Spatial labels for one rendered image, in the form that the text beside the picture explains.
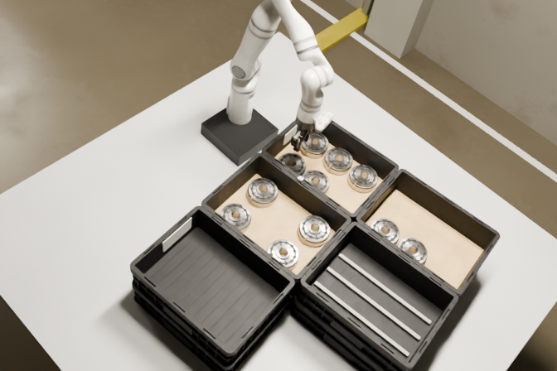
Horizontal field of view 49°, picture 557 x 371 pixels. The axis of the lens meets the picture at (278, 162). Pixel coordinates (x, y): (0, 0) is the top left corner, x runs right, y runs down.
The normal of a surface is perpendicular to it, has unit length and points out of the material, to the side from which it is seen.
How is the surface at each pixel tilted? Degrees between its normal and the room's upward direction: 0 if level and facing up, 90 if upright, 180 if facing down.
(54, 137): 0
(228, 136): 0
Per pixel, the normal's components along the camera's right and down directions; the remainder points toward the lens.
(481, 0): -0.69, 0.51
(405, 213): 0.14, -0.61
